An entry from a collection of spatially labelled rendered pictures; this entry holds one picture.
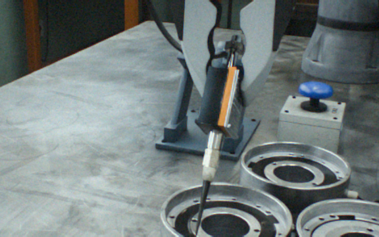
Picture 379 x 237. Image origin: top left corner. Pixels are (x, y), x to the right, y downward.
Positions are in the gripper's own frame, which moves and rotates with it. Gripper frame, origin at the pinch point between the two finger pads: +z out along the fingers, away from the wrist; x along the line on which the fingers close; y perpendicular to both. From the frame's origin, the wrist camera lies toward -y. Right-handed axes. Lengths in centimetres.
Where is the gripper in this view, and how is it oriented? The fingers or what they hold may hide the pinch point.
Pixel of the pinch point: (225, 91)
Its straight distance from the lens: 45.6
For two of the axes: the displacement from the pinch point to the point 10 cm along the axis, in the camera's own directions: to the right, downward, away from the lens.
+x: -9.5, -1.4, 2.8
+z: -0.3, 9.3, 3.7
